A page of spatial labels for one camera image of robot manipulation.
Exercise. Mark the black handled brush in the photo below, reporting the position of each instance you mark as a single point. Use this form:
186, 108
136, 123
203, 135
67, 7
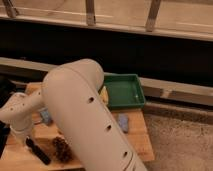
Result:
38, 152

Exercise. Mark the dark grape bunch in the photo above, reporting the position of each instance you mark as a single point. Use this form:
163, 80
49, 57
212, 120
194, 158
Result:
62, 150

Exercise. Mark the blue sponge right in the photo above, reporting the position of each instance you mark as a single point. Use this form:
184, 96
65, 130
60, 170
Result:
123, 122

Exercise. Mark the green plastic tray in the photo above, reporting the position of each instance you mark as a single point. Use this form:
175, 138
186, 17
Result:
124, 91

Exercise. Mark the yellow banana piece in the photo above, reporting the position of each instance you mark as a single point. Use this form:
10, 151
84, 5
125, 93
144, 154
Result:
104, 95

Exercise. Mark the wooden board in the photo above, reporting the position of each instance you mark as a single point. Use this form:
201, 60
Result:
16, 157

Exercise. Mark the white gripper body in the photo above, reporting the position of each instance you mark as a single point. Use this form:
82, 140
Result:
22, 135

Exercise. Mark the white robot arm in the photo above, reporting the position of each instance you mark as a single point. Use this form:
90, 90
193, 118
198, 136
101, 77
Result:
70, 92

